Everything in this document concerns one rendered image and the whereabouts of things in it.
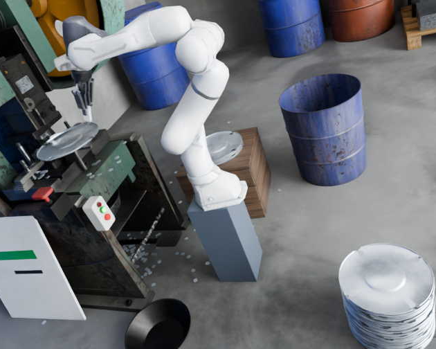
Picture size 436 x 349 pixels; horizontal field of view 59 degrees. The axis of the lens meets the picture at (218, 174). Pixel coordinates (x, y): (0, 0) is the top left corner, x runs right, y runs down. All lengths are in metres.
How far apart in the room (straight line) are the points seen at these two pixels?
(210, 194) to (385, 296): 0.70
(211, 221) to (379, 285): 0.66
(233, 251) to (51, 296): 0.95
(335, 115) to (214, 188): 0.75
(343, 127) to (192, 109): 0.92
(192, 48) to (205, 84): 0.14
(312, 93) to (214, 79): 1.14
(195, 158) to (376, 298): 0.78
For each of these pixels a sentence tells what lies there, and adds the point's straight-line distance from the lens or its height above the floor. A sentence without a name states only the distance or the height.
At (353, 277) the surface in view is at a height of 0.24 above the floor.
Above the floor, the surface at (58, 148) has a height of 0.79.
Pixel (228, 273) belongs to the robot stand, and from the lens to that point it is 1.81.
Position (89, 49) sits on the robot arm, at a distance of 1.36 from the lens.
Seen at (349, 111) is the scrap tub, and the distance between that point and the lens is 1.99.
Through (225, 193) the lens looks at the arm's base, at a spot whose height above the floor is 0.50.
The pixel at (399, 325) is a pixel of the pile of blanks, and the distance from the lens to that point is 1.40.
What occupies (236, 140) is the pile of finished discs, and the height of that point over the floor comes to 0.38.
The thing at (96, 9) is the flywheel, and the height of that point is 1.21.
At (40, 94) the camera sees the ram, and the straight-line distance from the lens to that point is 1.83.
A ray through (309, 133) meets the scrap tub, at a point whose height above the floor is 0.36.
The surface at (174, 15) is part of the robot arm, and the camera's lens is 1.26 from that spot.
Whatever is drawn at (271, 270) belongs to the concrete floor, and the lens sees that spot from 1.84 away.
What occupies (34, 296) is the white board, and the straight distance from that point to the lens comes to 2.22.
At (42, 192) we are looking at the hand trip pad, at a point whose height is 0.76.
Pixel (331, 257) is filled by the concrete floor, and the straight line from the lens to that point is 1.83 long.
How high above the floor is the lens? 1.37
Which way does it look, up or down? 32 degrees down
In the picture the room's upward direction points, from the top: 22 degrees counter-clockwise
